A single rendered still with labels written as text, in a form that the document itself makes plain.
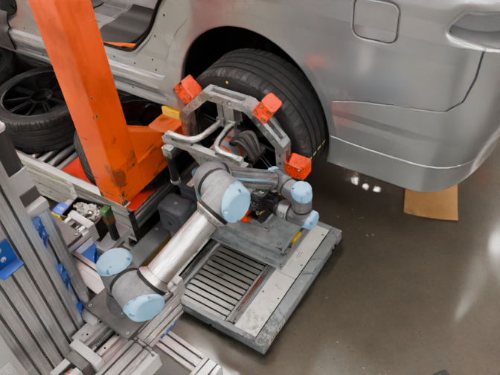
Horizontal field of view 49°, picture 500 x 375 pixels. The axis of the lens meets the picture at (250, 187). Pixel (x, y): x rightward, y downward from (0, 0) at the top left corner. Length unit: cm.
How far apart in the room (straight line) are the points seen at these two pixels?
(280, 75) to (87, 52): 77
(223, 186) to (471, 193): 212
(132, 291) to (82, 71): 96
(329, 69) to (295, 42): 17
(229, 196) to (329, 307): 135
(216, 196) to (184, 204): 116
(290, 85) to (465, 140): 71
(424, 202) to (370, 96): 135
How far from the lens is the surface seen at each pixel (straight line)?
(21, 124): 358
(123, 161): 264
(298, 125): 227
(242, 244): 294
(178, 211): 282
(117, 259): 183
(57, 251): 194
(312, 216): 207
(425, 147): 223
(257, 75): 230
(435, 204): 341
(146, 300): 172
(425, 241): 322
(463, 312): 298
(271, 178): 202
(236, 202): 169
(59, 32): 225
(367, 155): 236
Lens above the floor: 241
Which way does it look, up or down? 44 degrees down
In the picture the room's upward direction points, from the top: 6 degrees counter-clockwise
